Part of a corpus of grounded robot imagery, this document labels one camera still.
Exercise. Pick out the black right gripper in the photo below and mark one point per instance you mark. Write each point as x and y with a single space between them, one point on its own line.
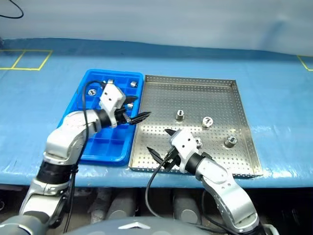
171 161

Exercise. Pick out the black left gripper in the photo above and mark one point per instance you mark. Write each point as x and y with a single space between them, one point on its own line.
120 117

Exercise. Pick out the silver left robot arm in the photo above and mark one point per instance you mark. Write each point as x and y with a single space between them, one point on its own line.
71 127

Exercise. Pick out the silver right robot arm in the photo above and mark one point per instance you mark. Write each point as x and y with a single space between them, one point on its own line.
220 178

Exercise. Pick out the blue plastic compartment tray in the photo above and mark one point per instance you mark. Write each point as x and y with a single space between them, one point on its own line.
115 147

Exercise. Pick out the perforated steel tray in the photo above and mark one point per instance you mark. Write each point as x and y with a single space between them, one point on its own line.
190 95

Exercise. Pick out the metal roller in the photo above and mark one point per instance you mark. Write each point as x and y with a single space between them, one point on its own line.
198 142
92 92
180 115
133 84
110 81
207 122
129 105
231 142

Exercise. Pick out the dark rounded grey shape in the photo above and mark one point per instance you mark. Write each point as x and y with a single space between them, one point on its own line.
122 203
187 205

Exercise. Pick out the grey robot torso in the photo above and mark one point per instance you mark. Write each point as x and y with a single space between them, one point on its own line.
137 226

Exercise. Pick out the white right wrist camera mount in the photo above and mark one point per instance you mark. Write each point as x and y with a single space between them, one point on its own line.
185 144

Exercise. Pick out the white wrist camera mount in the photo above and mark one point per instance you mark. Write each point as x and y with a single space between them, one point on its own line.
185 144
111 96

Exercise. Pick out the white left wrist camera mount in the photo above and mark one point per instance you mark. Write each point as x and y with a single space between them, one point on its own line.
111 96

